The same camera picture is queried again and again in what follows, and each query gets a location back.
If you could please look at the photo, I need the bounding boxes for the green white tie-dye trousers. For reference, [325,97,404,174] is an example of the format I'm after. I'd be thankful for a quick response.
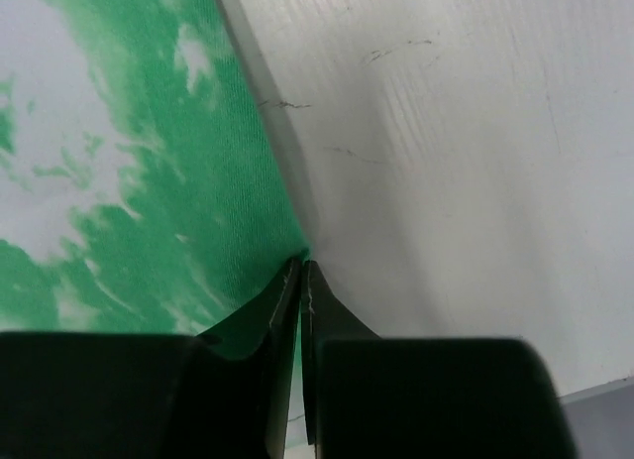
[0,0,312,450]

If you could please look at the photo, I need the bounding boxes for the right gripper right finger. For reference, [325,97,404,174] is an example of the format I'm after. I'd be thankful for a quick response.
[301,261,578,458]

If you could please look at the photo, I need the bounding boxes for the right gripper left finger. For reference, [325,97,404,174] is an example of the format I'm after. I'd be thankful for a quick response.
[1,259,301,458]

